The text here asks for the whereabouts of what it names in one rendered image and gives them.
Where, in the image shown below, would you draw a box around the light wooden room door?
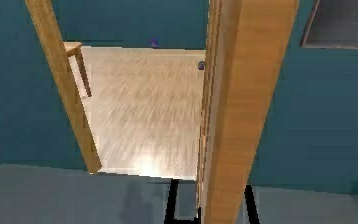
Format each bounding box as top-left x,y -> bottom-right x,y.
196,0 -> 300,224

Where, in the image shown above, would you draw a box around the light wooden table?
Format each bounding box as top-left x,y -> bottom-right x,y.
63,41 -> 93,98

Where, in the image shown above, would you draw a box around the light wooden door frame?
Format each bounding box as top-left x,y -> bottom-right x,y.
24,0 -> 103,175

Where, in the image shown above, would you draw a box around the dark framed wall picture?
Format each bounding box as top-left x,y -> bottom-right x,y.
299,0 -> 358,51

